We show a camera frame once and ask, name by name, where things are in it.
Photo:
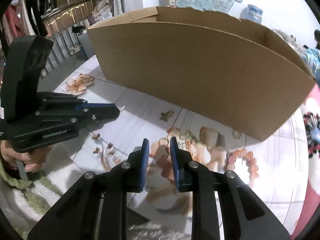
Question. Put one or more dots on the grey plastic bin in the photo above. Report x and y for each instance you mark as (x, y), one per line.
(87, 45)

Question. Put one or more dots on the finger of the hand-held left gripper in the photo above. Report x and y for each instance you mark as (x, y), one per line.
(100, 105)
(105, 113)

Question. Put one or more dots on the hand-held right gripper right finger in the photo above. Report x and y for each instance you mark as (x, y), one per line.
(175, 165)

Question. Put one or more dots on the pale slipper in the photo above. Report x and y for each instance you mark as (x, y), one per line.
(74, 50)

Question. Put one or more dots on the green plush trim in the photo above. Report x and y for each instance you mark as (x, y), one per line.
(42, 200)

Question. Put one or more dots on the person's left hand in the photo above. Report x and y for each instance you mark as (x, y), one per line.
(35, 161)

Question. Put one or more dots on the small gold trinket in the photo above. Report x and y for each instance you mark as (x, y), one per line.
(167, 115)

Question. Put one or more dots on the black hanging garment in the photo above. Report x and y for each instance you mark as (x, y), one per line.
(37, 7)

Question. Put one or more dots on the red hanging garment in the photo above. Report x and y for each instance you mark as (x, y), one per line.
(13, 22)

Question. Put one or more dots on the grey patterned cloth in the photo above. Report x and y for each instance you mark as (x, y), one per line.
(287, 38)

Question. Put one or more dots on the pale cloth pile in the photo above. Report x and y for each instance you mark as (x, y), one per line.
(102, 7)

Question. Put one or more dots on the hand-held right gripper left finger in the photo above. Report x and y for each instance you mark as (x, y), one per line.
(143, 165)

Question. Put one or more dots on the metal stair railing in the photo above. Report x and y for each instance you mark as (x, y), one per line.
(65, 12)

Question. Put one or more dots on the blue water jug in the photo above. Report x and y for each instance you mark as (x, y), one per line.
(253, 12)

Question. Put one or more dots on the brown cardboard box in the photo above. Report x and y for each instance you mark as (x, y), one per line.
(200, 75)

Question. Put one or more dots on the pink floral blanket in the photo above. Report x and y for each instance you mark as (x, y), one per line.
(312, 180)

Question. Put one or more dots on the blue printed quilt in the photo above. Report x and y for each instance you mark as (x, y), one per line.
(311, 57)

